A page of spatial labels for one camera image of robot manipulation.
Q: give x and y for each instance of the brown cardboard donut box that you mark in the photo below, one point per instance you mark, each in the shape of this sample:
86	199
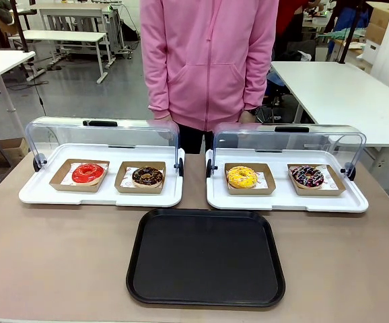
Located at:
336	191
140	191
66	187
248	192

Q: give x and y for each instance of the red glazed donut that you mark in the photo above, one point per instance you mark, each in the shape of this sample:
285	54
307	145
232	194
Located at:
80	176

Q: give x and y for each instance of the white display tray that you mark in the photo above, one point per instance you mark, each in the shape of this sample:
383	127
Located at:
113	198
282	203

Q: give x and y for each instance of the chocolate sprinkled donut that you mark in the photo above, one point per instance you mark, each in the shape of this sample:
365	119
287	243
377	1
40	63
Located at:
147	176

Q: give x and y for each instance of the yellow glazed donut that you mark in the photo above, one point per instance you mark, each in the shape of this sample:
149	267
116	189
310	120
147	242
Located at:
241	177

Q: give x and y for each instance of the black plastic serving tray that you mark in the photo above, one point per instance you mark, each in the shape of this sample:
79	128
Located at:
204	259

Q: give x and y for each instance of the dark donut with white drizzle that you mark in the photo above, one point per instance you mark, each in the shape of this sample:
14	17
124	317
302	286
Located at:
307	178

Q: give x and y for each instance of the person's right hand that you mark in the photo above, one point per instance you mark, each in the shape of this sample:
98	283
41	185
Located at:
163	118

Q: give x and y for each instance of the person's left hand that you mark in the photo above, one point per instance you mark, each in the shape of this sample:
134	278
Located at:
246	117

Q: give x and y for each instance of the cardboard box on floor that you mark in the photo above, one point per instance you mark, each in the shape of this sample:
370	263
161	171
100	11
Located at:
12	151

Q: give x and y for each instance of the black vertical pole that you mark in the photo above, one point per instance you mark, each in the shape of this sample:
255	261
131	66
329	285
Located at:
19	27
349	33

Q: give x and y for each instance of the white bench table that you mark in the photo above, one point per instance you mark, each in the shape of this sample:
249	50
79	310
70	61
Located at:
63	36

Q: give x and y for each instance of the white printed paper liner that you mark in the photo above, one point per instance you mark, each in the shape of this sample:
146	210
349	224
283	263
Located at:
329	180
126	176
67	178
262	178

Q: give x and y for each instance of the clear dome lid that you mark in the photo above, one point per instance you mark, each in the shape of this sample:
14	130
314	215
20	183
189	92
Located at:
113	134
282	138

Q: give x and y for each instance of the person in pink hoodie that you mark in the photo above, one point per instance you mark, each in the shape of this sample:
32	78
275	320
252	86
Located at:
208	60

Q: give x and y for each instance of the large white table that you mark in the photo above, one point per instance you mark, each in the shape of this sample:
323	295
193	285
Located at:
342	94

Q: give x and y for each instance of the stacked cardboard boxes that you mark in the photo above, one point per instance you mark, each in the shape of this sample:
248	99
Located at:
379	20

